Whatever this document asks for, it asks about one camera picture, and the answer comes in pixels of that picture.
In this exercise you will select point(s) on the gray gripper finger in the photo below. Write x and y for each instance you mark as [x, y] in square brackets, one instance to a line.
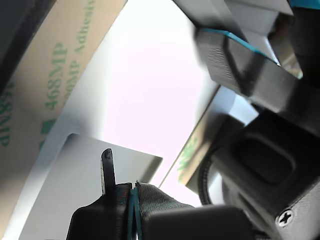
[252, 20]
[155, 200]

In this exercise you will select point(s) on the green-printed adhesive tape strip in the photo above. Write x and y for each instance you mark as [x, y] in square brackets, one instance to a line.
[185, 160]
[50, 75]

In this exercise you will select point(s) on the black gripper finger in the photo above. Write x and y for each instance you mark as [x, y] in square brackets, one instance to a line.
[100, 220]
[220, 62]

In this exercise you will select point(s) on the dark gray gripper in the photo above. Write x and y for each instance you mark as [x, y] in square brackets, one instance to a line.
[307, 180]

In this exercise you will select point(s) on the light gray fixture tray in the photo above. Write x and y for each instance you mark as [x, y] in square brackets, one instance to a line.
[75, 195]

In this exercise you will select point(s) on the white panel with cutout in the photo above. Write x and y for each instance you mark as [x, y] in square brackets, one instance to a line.
[130, 125]

